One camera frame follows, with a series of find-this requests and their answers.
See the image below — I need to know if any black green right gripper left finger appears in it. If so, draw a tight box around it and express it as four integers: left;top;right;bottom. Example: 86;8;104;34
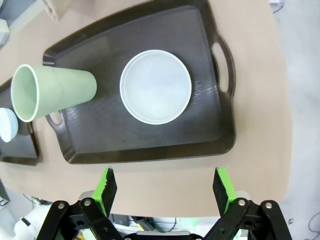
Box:
37;166;121;240

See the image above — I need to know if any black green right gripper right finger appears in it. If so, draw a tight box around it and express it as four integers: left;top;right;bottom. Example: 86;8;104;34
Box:
204;166;293;240

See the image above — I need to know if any tall pale green cup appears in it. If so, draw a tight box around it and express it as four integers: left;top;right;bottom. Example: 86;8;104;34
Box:
11;64;98;123

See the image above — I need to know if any light blue bowl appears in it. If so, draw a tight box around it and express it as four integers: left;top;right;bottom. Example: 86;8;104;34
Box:
0;107;19;143

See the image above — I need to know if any grey white bowl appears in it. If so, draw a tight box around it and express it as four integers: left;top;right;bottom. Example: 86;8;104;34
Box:
119;49;193;125

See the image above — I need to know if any white foam box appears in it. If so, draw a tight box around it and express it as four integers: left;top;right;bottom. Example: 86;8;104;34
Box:
0;18;11;47

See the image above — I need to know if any dark brown handled tray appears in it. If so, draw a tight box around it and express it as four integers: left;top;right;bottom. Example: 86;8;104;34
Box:
42;0;237;165
0;77;42;166

